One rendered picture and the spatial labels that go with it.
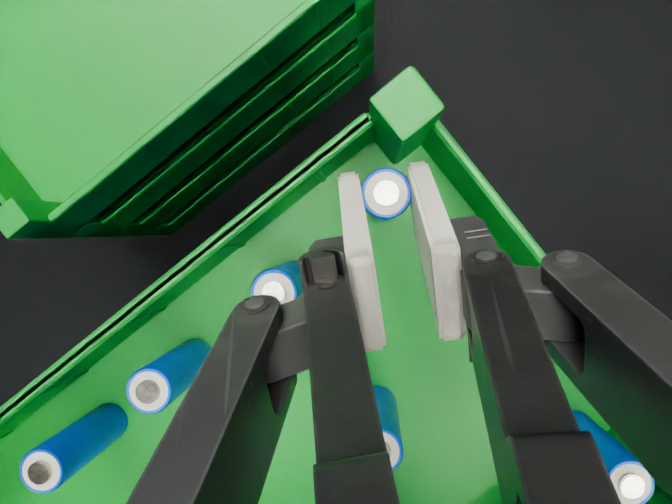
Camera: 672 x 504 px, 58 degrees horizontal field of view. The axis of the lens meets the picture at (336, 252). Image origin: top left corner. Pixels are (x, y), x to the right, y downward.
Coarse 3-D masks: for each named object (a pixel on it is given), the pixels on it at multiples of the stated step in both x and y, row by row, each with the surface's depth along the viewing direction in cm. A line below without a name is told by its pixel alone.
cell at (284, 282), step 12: (288, 264) 26; (264, 276) 23; (276, 276) 23; (288, 276) 23; (300, 276) 25; (252, 288) 23; (264, 288) 23; (276, 288) 23; (288, 288) 23; (300, 288) 24; (288, 300) 23
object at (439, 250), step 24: (408, 168) 22; (432, 192) 19; (432, 216) 17; (432, 240) 16; (456, 240) 16; (432, 264) 16; (456, 264) 16; (432, 288) 17; (456, 288) 16; (456, 312) 16; (456, 336) 17
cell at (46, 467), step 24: (96, 408) 29; (120, 408) 30; (72, 432) 26; (96, 432) 27; (120, 432) 29; (24, 456) 24; (48, 456) 24; (72, 456) 24; (24, 480) 24; (48, 480) 24
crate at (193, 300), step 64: (384, 128) 22; (320, 192) 29; (448, 192) 29; (192, 256) 24; (256, 256) 29; (384, 256) 29; (512, 256) 28; (128, 320) 25; (192, 320) 30; (384, 320) 29; (64, 384) 29; (384, 384) 29; (448, 384) 29; (0, 448) 30; (128, 448) 30; (448, 448) 29
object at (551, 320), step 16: (464, 224) 18; (480, 224) 18; (464, 240) 17; (480, 240) 17; (464, 256) 17; (528, 272) 15; (464, 288) 16; (528, 288) 15; (544, 288) 15; (464, 304) 16; (544, 304) 15; (560, 304) 14; (544, 320) 15; (560, 320) 15; (576, 320) 15; (544, 336) 15; (560, 336) 15; (576, 336) 15
